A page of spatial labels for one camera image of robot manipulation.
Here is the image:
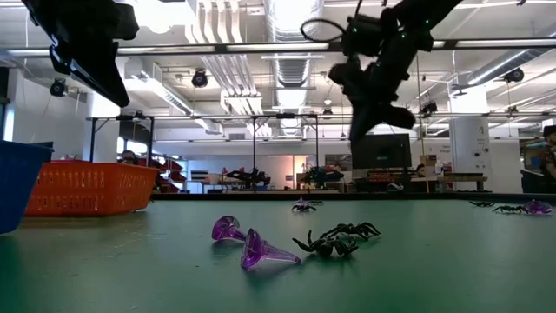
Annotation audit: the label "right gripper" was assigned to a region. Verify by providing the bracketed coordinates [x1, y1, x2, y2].
[328, 54, 412, 145]

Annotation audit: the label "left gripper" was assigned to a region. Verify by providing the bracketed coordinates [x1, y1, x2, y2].
[21, 0, 141, 43]

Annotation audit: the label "black computer monitor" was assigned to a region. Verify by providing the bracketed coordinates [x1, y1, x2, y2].
[350, 132, 413, 170]

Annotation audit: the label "thin hanging rod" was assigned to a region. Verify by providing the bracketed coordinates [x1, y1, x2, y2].
[414, 51, 431, 195]

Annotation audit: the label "wooden desk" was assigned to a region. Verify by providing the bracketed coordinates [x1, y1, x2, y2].
[410, 172, 488, 192]

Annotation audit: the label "white round column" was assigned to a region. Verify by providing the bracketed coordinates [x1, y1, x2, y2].
[448, 86, 492, 192]

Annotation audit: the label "orange plastic basket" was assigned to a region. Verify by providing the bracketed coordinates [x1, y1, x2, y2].
[23, 161, 160, 217]

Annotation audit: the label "black office chair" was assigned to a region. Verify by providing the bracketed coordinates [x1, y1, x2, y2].
[520, 168, 556, 195]

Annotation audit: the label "red storage bins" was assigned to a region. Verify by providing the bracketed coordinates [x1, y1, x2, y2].
[149, 158, 186, 195]

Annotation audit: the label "blue plastic basket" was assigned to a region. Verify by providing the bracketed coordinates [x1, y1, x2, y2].
[0, 139, 56, 235]

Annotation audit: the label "silver ventilation duct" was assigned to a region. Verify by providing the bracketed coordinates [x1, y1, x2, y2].
[262, 0, 326, 90]

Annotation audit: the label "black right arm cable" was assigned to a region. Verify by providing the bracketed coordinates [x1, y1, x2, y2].
[300, 0, 364, 43]

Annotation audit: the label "black overhead frame beam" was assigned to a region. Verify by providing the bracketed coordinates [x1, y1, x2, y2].
[0, 37, 556, 58]

